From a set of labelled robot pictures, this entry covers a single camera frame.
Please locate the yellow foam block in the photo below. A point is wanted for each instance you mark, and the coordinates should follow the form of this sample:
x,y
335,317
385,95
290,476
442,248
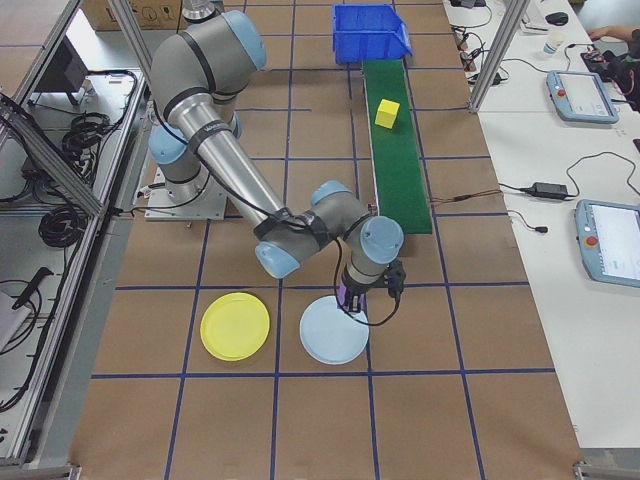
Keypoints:
x,y
387,114

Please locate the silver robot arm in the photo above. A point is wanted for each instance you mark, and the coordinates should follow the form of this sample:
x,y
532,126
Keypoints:
x,y
200,7
225,155

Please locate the light blue plate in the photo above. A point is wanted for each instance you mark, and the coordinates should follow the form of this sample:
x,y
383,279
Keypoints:
x,y
330,340

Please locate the yellow plate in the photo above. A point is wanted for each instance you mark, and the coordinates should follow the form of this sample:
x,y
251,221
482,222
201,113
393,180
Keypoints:
x,y
235,327

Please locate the person hand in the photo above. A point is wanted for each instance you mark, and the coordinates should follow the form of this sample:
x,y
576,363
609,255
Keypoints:
x,y
602,34

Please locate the green conveyor belt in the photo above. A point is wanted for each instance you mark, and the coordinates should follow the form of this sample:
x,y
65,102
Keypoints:
x,y
400,175

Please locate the black power brick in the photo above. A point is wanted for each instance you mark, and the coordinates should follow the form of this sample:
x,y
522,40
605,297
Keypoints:
x,y
547,190

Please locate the white desk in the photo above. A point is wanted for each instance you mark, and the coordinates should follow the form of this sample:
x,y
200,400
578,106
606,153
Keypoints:
x,y
575,350

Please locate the blue plastic storage bin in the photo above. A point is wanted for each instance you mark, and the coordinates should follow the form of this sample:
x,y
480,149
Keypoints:
x,y
365,37

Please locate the small electronics board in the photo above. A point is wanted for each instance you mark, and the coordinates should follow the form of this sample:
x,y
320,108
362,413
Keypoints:
x,y
462,37
474,62

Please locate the grey-blue teach pendant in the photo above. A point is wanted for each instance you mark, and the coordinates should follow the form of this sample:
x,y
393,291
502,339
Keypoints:
x,y
612,245
582,97

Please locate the white paper cup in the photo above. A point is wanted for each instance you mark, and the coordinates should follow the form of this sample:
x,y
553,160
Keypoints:
x,y
554,45

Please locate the black computer mouse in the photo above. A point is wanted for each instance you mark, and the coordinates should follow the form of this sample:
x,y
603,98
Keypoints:
x,y
557,17

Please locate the brown cardboard box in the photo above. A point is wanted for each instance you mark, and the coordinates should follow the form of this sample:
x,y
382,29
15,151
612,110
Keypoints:
x,y
130,12

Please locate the black box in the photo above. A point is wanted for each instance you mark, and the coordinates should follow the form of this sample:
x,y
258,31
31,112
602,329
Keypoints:
x,y
67,67

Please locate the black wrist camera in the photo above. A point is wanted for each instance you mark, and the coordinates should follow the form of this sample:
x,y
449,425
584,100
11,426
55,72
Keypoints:
x,y
396,277

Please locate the white square base plate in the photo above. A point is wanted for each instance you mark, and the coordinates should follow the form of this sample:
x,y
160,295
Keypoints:
x,y
200,210

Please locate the V-shaped metal bar frame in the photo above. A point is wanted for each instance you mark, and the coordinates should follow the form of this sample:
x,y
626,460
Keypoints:
x,y
85,300

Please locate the aluminium profile post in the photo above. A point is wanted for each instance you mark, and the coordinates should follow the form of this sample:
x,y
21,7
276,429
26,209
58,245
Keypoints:
x,y
495,55

